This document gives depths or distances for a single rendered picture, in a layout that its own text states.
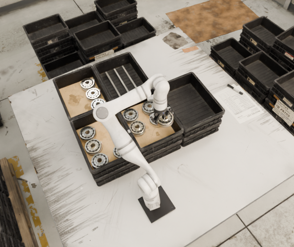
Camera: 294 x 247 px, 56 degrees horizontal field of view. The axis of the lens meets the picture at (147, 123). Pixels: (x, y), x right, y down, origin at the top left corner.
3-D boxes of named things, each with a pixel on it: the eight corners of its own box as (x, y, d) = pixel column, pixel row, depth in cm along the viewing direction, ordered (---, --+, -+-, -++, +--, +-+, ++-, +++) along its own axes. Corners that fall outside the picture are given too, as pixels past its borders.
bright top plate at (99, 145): (103, 149, 167) (103, 149, 166) (87, 156, 165) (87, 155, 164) (98, 136, 172) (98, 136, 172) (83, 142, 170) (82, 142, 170)
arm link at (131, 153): (135, 139, 134) (119, 150, 131) (165, 184, 137) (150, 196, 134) (131, 139, 143) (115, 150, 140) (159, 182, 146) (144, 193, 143)
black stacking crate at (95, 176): (140, 160, 167) (139, 151, 158) (94, 181, 160) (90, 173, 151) (115, 113, 187) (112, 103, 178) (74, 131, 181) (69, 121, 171)
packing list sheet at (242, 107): (266, 111, 197) (266, 111, 197) (241, 125, 191) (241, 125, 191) (235, 82, 214) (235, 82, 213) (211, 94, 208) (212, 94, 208)
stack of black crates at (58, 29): (69, 46, 330) (58, 12, 293) (79, 61, 315) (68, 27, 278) (37, 58, 320) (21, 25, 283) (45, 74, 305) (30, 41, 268)
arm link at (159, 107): (160, 92, 154) (160, 85, 148) (170, 106, 148) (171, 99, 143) (146, 99, 151) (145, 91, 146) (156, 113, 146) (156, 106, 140)
